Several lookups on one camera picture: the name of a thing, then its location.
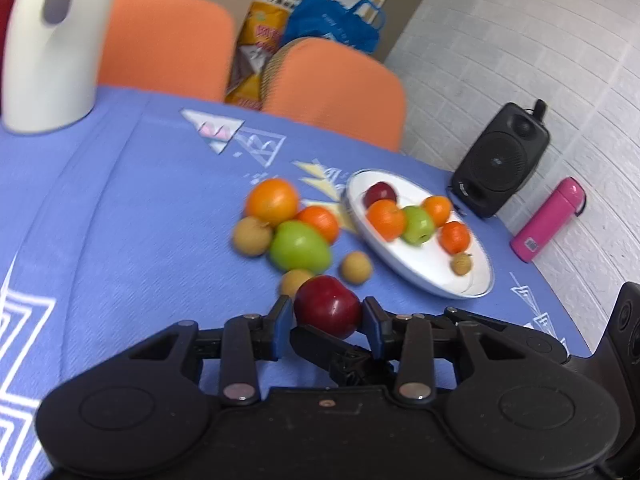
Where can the pink bottle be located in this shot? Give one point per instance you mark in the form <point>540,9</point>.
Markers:
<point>547,220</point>

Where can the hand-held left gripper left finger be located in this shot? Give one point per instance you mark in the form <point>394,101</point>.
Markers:
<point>282,329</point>

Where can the white plate blue rim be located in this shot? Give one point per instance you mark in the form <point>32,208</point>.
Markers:
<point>425,270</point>

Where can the blue printed tablecloth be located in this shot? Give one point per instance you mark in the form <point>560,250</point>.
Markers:
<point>125,210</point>

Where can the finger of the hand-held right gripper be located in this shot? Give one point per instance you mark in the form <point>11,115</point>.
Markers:
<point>350,366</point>

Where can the green apple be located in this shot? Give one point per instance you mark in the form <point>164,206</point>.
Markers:
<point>300,246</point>
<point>417,226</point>

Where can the yellow snack bag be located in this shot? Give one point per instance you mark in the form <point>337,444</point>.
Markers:
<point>262,30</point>

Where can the dark red apple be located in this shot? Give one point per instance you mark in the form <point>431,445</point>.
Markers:
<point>327,305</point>
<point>380,194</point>

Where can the longan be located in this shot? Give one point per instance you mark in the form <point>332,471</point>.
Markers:
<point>356,267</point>
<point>252,236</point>
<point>461,263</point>
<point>292,281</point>

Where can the orange chair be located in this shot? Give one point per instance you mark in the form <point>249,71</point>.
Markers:
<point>340,90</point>
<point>165,40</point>

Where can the black speaker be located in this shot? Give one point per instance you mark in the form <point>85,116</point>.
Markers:
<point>500,160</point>

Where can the mandarin orange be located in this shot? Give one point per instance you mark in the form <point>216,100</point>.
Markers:
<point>321,222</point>
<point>455,237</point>
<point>386,220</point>

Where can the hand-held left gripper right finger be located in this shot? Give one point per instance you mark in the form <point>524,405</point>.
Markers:
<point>372,327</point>

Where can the blue tote bag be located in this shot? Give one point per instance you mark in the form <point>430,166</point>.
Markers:
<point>325,22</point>

